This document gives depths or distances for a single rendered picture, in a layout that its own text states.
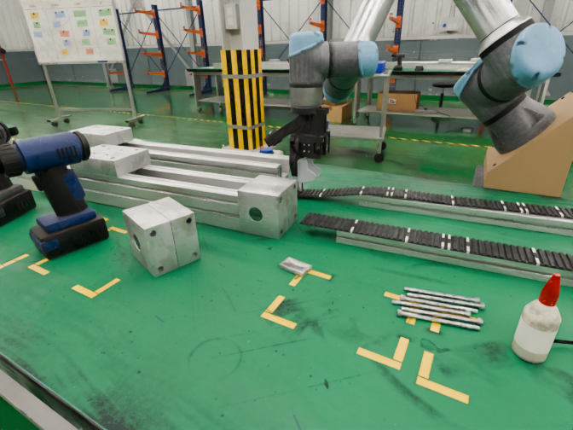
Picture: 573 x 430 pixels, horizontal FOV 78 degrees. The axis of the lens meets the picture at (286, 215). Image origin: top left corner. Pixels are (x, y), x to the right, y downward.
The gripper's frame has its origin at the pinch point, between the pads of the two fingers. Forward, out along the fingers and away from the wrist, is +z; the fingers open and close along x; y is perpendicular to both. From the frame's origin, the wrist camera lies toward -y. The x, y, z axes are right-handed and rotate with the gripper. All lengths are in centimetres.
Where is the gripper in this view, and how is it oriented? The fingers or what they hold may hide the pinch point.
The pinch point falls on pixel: (298, 185)
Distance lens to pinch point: 91.8
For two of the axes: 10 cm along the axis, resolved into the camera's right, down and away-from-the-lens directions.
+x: 4.0, -4.0, 8.3
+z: 0.2, 9.0, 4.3
